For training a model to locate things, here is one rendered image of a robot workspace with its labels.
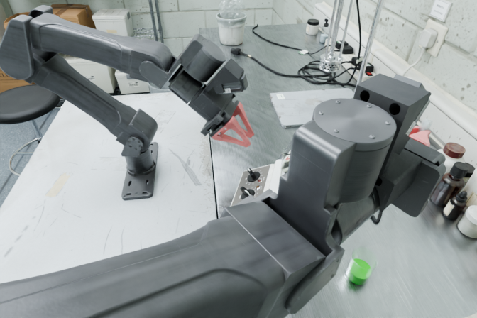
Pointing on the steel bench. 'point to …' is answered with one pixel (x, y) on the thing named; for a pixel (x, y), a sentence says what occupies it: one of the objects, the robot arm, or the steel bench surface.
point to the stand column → (375, 20)
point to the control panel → (252, 183)
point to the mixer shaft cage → (327, 59)
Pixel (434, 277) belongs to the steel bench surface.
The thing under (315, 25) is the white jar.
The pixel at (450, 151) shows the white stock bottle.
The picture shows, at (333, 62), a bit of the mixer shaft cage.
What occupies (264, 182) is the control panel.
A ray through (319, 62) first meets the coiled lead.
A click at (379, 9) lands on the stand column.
